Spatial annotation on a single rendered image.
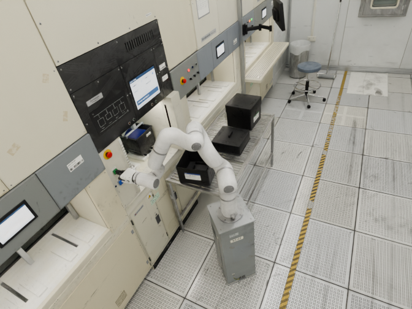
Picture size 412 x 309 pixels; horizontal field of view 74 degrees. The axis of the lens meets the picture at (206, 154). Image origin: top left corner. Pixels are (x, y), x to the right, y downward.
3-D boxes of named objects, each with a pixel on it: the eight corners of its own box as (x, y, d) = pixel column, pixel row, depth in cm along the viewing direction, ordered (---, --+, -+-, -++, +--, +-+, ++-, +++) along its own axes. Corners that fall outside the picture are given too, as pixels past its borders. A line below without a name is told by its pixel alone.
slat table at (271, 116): (234, 251, 259) (228, 197, 212) (181, 232, 284) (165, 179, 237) (273, 165, 345) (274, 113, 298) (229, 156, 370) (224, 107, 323)
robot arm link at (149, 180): (144, 170, 178) (135, 175, 170) (160, 174, 172) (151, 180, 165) (145, 181, 181) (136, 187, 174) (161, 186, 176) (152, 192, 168)
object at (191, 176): (179, 182, 232) (175, 167, 222) (190, 161, 252) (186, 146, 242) (209, 186, 224) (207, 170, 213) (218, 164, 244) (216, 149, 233)
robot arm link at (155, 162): (166, 139, 169) (151, 173, 185) (149, 147, 156) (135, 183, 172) (177, 147, 167) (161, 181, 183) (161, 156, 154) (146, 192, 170)
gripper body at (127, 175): (134, 187, 175) (121, 183, 180) (143, 176, 182) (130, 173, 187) (130, 178, 171) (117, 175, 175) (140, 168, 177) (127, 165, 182)
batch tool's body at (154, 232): (159, 271, 252) (63, 68, 132) (87, 238, 293) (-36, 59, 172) (202, 203, 311) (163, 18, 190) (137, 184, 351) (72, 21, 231)
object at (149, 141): (142, 160, 240) (132, 130, 220) (125, 156, 248) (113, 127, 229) (158, 144, 256) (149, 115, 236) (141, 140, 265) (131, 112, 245)
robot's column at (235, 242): (257, 274, 239) (255, 220, 192) (227, 286, 234) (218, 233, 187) (244, 247, 260) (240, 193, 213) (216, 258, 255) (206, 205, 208)
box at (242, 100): (251, 131, 277) (250, 109, 262) (226, 125, 291) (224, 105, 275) (262, 117, 295) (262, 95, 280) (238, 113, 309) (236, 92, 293)
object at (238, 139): (240, 156, 249) (239, 144, 241) (211, 150, 261) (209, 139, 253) (251, 138, 268) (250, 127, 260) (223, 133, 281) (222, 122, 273)
